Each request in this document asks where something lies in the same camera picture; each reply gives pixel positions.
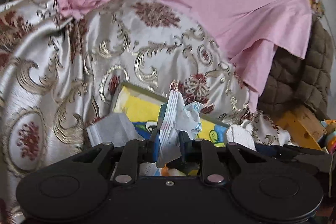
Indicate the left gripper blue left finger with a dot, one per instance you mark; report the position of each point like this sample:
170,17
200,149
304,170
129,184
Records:
153,146

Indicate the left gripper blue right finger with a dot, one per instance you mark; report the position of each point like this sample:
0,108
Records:
186,146

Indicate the white striped sock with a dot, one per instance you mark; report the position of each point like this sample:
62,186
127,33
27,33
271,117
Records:
168,136

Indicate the white soft cloth item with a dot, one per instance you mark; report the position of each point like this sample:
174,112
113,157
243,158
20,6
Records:
241,134

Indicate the white crumpled patterned cloth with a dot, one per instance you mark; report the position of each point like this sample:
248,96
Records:
187,118

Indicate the yellow cartoon frog towel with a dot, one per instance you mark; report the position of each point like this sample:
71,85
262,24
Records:
212,130

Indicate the grey folded cloth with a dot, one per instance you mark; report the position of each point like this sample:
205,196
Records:
115,128

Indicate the brown quilted jacket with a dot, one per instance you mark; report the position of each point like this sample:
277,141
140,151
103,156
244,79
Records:
293,81

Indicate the silver floral satin bedspread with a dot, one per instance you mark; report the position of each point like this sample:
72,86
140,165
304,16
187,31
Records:
78,69

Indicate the cartoon wall poster right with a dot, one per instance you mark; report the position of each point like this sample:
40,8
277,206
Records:
317,8

